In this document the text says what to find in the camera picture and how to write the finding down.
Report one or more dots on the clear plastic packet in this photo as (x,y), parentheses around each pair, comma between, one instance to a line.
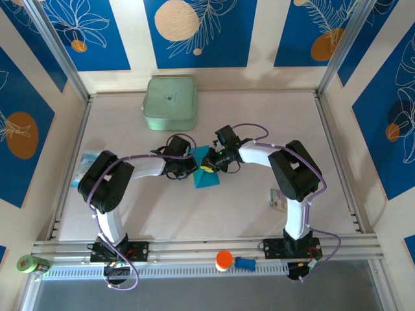
(87,156)

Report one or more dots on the long aluminium table rail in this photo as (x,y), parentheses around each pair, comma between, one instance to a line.
(201,247)

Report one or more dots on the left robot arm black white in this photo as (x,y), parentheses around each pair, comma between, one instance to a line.
(107,181)

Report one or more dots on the printed card packet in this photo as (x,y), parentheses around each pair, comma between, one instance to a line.
(275,199)

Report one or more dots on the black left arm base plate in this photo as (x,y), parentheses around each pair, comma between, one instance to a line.
(139,252)

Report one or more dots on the aluminium frame post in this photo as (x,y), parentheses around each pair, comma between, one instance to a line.
(345,48)
(58,48)

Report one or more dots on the blue bone-shaped object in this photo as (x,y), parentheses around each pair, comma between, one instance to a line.
(245,263)

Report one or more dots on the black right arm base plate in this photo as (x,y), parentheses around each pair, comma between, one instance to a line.
(272,248)

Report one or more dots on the green tape roll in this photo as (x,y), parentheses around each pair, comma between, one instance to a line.
(26,264)

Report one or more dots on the turquoise square paper sheet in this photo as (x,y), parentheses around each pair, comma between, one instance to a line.
(204,181)

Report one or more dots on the pale green zip case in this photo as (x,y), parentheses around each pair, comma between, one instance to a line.
(170,103)

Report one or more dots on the aluminium side rail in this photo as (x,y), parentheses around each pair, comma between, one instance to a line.
(81,129)
(324,113)

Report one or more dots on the white jar orange lid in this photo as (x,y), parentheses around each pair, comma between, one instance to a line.
(224,260)

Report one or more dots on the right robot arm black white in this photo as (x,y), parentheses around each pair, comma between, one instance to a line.
(291,171)

